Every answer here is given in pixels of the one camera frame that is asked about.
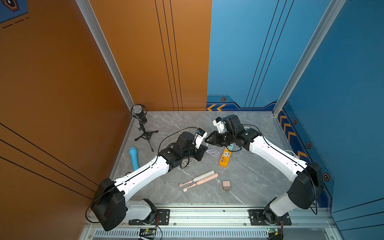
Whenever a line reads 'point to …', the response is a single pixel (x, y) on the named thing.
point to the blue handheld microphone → (133, 152)
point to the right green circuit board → (276, 231)
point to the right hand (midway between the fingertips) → (206, 140)
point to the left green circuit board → (147, 231)
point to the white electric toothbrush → (205, 175)
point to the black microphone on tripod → (139, 111)
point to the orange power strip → (225, 158)
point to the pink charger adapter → (226, 185)
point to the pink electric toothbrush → (202, 181)
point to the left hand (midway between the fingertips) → (206, 145)
